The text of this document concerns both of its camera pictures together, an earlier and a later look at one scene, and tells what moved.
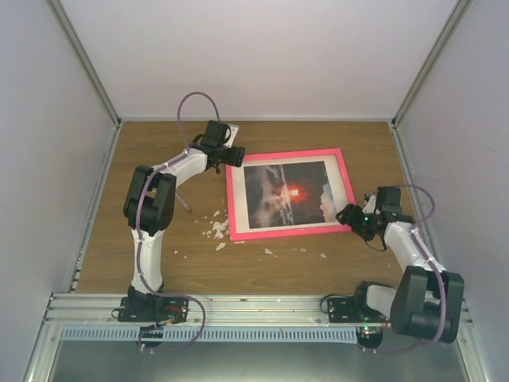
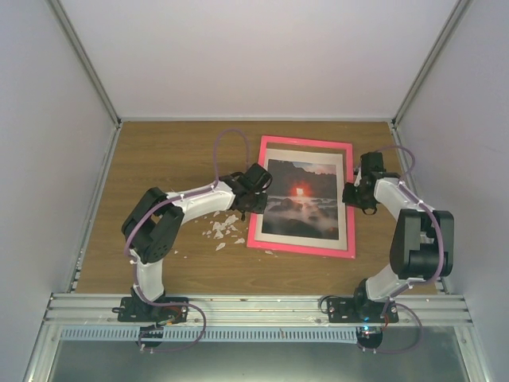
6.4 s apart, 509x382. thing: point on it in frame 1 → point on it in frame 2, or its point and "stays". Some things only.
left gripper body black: [235, 160] → [254, 207]
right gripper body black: [363, 227] → [357, 199]
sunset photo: [288, 194] stays
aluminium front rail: [81, 310] stays
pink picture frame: [338, 196] → [338, 153]
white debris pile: [218, 228] stays
